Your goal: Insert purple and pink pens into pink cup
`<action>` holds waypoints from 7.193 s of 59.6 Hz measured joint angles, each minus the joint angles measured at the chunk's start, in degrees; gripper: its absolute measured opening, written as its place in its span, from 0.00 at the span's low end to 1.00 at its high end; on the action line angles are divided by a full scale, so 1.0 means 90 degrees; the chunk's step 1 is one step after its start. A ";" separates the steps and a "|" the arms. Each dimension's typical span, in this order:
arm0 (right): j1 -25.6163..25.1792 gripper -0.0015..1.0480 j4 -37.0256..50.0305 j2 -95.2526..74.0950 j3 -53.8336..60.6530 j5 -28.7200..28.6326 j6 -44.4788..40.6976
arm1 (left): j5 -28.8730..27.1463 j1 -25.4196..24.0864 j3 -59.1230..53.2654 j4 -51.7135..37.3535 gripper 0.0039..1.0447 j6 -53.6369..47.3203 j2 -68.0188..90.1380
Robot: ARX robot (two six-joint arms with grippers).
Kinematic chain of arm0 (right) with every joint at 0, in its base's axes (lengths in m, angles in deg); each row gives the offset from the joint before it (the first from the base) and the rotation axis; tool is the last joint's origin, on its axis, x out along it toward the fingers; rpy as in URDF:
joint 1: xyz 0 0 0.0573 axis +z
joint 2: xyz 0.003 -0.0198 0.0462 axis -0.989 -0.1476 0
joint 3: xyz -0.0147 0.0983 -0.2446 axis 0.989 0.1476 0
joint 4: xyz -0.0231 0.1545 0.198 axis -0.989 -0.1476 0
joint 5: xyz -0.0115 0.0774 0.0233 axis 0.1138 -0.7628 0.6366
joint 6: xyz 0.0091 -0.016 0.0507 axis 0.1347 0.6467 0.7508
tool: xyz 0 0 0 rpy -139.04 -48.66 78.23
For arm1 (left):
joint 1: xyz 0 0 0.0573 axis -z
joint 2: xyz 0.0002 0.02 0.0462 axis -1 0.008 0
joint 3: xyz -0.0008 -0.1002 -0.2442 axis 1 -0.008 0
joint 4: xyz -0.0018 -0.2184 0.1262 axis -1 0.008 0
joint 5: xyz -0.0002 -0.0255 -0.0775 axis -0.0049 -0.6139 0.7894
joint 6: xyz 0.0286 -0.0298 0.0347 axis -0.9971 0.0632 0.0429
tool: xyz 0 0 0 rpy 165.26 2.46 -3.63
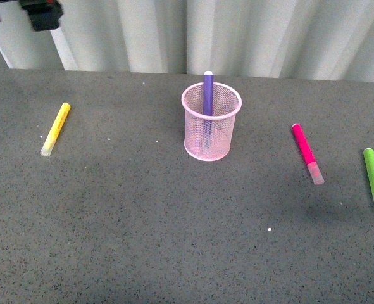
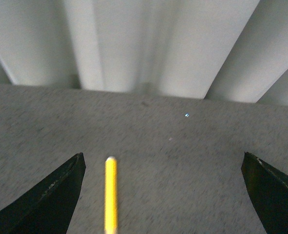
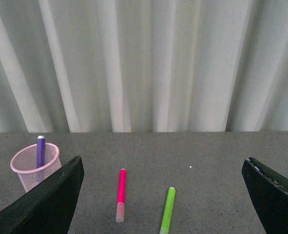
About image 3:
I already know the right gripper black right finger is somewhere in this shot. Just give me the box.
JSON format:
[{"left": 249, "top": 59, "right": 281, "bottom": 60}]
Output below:
[{"left": 242, "top": 157, "right": 288, "bottom": 234}]

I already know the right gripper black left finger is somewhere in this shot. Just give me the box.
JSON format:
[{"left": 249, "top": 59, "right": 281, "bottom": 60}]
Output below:
[{"left": 0, "top": 156, "right": 84, "bottom": 234}]

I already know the purple marker pen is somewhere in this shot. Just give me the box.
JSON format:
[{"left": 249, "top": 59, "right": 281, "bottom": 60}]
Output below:
[{"left": 36, "top": 136, "right": 45, "bottom": 183}]

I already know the pink marker pen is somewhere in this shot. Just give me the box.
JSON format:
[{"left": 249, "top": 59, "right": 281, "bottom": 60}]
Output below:
[{"left": 115, "top": 169, "right": 127, "bottom": 223}]

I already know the pink mesh cup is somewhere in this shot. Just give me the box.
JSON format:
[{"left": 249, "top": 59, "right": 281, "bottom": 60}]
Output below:
[{"left": 10, "top": 143, "right": 61, "bottom": 192}]

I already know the green marker pen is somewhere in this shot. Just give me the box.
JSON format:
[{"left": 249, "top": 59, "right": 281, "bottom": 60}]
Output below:
[{"left": 159, "top": 187, "right": 176, "bottom": 234}]

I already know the white pleated curtain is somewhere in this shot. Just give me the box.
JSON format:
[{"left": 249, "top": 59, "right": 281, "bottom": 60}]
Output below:
[{"left": 0, "top": 0, "right": 288, "bottom": 133}]

